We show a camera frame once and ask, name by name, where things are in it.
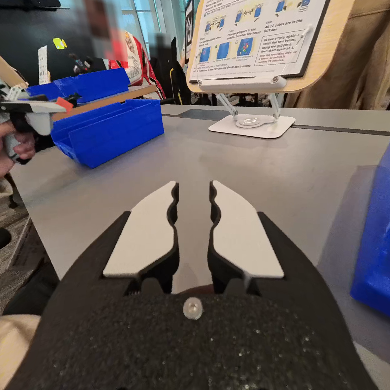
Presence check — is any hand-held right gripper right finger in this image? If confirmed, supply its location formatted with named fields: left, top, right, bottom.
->
left=208, top=180, right=285, bottom=294

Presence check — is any tan hanging coat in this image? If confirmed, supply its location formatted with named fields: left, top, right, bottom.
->
left=285, top=0, right=390, bottom=111

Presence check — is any white printed card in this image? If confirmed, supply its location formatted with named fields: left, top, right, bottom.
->
left=38, top=46, right=51, bottom=86

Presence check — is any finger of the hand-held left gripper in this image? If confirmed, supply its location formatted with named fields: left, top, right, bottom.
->
left=26, top=101, right=68, bottom=137

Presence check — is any wooden display board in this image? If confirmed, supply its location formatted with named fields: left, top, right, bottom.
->
left=186, top=0, right=355, bottom=93

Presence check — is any blue plastic bin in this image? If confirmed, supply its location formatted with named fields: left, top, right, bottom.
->
left=53, top=68, right=130, bottom=103
left=350, top=149, right=390, bottom=317
left=26, top=82, right=66, bottom=99
left=50, top=99, right=165, bottom=169

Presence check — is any printed instruction sheet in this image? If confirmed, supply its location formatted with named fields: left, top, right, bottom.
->
left=192, top=0, right=328, bottom=80

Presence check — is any tan angled board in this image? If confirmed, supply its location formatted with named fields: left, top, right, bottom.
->
left=0, top=56, right=28, bottom=89

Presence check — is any person's left hand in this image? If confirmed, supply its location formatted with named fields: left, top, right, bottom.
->
left=0, top=122, right=36, bottom=178

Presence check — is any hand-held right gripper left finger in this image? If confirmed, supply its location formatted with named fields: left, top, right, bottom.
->
left=103, top=180, right=180, bottom=294

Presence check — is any black white marker sign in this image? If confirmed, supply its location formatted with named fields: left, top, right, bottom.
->
left=184, top=0, right=194, bottom=60

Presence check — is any long wooden table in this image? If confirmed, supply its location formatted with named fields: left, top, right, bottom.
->
left=52, top=85, right=157, bottom=122

